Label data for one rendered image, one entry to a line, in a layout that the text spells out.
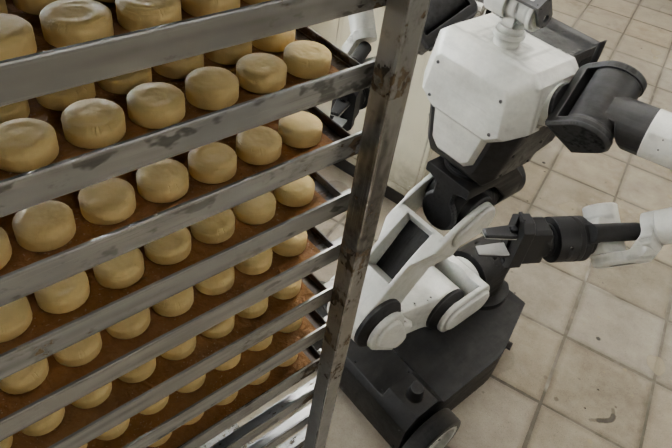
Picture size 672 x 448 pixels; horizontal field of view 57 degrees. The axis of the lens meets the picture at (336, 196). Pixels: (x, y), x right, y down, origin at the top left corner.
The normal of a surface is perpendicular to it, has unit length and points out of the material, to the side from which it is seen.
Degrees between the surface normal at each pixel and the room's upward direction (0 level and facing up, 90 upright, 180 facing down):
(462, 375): 0
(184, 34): 90
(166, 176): 0
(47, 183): 90
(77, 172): 90
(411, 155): 90
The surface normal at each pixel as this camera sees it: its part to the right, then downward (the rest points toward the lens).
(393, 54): -0.76, 0.36
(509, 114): -0.09, 0.59
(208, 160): 0.12, -0.74
